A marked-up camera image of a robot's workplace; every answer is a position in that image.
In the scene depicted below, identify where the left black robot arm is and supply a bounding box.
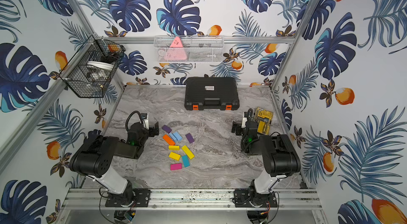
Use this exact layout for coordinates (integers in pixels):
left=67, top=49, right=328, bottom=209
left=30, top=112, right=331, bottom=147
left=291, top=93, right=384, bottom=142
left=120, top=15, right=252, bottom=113
left=69, top=122, right=159, bottom=206

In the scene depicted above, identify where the orange block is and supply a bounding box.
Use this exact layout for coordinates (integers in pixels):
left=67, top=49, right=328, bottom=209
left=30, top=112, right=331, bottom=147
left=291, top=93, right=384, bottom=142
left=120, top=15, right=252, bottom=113
left=163, top=135, right=176, bottom=146

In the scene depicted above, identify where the small yellow block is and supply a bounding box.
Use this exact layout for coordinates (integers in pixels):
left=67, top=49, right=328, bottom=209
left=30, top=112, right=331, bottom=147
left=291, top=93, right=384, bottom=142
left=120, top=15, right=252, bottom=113
left=169, top=145, right=180, bottom=150

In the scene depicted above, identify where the light blue block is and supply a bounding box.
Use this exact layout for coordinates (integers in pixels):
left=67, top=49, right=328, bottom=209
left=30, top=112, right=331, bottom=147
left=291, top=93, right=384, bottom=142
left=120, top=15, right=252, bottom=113
left=169, top=133, right=179, bottom=142
left=173, top=132, right=182, bottom=142

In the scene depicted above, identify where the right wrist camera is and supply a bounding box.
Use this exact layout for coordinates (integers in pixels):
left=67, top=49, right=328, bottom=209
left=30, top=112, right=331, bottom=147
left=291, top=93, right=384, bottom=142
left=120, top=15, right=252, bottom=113
left=241, top=111, right=249, bottom=128

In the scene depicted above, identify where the clear mesh wall shelf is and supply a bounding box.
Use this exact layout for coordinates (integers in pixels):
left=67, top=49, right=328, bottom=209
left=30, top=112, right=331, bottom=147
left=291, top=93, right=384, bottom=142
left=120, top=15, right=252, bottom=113
left=154, top=35, right=224, bottom=64

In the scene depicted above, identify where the pink triangle object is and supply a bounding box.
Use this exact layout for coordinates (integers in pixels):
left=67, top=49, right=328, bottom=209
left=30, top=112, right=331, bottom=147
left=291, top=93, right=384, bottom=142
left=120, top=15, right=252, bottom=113
left=164, top=36, right=188, bottom=61

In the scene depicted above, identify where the black wire basket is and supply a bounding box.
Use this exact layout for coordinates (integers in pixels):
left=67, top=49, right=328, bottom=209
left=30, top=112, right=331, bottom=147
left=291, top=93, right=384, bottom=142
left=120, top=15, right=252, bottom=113
left=58, top=35, right=126, bottom=99

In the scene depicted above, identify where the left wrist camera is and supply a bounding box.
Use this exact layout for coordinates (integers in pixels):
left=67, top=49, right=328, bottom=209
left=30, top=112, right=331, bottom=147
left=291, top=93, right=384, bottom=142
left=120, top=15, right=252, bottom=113
left=140, top=113, right=149, bottom=129

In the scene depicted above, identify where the yellow block lower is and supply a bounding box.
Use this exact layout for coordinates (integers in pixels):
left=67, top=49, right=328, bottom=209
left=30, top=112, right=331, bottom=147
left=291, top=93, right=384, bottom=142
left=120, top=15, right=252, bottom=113
left=169, top=152, right=181, bottom=161

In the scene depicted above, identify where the light blue block right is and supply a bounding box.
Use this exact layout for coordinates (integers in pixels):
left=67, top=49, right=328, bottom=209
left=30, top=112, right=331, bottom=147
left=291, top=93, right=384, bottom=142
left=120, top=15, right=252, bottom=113
left=173, top=132, right=182, bottom=142

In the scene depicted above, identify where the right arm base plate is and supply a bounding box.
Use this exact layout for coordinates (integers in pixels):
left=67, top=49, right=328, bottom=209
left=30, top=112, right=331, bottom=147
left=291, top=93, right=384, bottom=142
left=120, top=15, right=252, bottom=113
left=232, top=188, right=278, bottom=208

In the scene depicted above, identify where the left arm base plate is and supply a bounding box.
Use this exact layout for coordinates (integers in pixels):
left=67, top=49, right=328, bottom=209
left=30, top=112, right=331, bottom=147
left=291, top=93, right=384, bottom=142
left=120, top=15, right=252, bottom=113
left=105, top=189, right=151, bottom=208

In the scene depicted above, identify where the magenta block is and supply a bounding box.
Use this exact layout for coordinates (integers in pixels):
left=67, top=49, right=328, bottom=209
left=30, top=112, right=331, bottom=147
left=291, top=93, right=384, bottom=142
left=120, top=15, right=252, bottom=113
left=170, top=163, right=182, bottom=171

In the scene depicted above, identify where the black plastic tool case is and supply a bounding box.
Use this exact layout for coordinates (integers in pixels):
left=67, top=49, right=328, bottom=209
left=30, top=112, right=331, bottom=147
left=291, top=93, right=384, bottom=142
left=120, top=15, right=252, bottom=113
left=184, top=77, right=240, bottom=111

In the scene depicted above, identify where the aluminium front rail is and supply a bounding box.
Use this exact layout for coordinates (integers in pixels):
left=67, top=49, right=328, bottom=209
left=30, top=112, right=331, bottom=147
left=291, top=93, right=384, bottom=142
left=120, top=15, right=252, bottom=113
left=61, top=189, right=322, bottom=211

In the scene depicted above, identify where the light blue block left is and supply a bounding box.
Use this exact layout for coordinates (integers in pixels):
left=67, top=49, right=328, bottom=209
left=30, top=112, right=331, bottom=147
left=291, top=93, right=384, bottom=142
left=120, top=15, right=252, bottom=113
left=169, top=133, right=179, bottom=142

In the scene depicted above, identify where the white coil in basket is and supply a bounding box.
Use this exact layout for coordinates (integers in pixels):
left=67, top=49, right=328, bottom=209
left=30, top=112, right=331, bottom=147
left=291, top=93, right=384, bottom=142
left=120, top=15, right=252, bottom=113
left=87, top=61, right=114, bottom=71

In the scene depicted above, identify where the yellow screwdriver bit set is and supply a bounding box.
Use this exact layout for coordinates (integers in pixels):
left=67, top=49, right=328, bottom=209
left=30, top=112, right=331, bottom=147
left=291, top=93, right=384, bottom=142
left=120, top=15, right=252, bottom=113
left=254, top=107, right=273, bottom=135

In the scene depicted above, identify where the long yellow block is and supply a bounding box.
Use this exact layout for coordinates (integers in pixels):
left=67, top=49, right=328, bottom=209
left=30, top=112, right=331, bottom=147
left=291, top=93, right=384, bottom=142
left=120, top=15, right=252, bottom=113
left=181, top=146, right=195, bottom=159

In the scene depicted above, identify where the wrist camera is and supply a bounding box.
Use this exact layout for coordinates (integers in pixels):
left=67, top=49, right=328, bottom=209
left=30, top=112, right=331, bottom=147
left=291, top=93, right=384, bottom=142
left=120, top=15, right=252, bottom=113
left=140, top=113, right=149, bottom=129
left=241, top=111, right=249, bottom=128

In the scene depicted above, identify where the purple block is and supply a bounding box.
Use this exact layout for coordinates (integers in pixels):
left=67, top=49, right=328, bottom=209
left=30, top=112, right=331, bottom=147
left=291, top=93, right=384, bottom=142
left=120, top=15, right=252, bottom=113
left=185, top=133, right=195, bottom=143
left=162, top=125, right=172, bottom=134

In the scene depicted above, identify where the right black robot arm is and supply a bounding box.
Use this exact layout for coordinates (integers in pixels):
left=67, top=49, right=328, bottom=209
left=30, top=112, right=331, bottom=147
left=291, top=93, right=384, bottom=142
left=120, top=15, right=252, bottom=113
left=231, top=120, right=301, bottom=195

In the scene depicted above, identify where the teal block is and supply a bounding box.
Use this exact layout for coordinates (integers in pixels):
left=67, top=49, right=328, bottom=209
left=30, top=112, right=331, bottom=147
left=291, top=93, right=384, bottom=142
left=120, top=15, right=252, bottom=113
left=182, top=155, right=190, bottom=167

